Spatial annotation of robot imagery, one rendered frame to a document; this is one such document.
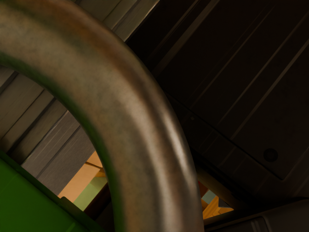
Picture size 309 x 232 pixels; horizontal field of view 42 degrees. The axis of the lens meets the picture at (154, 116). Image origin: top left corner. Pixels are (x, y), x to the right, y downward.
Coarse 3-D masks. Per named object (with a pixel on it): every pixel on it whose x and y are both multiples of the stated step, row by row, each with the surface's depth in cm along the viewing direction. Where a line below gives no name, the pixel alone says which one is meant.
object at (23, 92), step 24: (72, 0) 18; (96, 0) 18; (120, 0) 18; (144, 0) 18; (120, 24) 18; (0, 72) 17; (0, 96) 18; (24, 96) 18; (48, 96) 17; (0, 120) 18; (24, 120) 17; (48, 120) 18; (0, 144) 17; (24, 144) 18
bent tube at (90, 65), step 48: (0, 0) 12; (48, 0) 13; (0, 48) 13; (48, 48) 12; (96, 48) 13; (96, 96) 12; (144, 96) 13; (96, 144) 13; (144, 144) 12; (144, 192) 12; (192, 192) 13
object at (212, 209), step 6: (204, 186) 392; (204, 192) 394; (216, 198) 342; (204, 204) 337; (210, 204) 334; (216, 204) 337; (204, 210) 326; (210, 210) 328; (216, 210) 338; (222, 210) 351; (228, 210) 354; (204, 216) 321; (210, 216) 324
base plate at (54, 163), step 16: (64, 128) 67; (80, 128) 72; (48, 144) 66; (64, 144) 71; (80, 144) 77; (32, 160) 65; (48, 160) 70; (64, 160) 75; (80, 160) 82; (48, 176) 74; (64, 176) 81
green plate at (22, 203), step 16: (0, 160) 16; (0, 176) 15; (16, 176) 16; (32, 176) 16; (0, 192) 15; (16, 192) 15; (32, 192) 16; (48, 192) 16; (0, 208) 15; (16, 208) 15; (32, 208) 15; (48, 208) 16; (64, 208) 16; (0, 224) 15; (16, 224) 15; (32, 224) 15; (48, 224) 15; (64, 224) 16; (80, 224) 16; (96, 224) 23
